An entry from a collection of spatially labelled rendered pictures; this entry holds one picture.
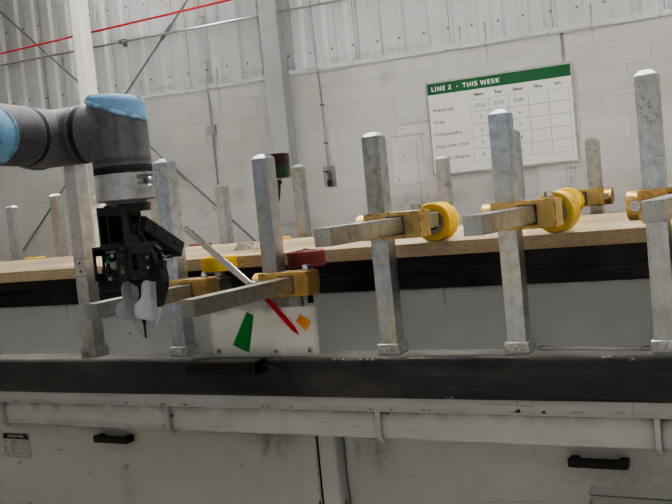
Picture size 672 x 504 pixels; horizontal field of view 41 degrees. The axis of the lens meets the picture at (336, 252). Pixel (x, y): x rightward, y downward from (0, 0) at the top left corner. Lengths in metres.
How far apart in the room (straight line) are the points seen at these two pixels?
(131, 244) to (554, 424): 0.81
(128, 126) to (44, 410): 1.09
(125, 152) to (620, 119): 7.63
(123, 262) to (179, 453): 1.07
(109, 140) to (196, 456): 1.15
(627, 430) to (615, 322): 0.25
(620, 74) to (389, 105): 2.26
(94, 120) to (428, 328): 0.87
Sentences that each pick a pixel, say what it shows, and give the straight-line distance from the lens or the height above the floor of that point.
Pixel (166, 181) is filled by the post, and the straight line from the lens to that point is 1.95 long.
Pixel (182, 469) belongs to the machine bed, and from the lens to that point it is 2.39.
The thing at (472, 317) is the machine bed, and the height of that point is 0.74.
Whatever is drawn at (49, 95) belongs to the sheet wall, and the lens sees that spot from 11.49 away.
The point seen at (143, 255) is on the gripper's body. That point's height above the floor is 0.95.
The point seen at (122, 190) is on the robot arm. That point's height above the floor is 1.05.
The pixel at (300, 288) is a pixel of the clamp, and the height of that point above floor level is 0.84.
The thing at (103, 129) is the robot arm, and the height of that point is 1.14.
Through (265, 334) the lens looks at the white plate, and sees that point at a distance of 1.84.
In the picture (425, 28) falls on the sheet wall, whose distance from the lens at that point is 9.28.
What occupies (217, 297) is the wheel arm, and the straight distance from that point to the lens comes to 1.57.
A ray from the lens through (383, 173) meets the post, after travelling 1.70.
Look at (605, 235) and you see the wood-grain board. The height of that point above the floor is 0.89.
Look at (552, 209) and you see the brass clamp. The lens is 1.57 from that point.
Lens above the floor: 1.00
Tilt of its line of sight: 3 degrees down
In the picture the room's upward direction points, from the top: 6 degrees counter-clockwise
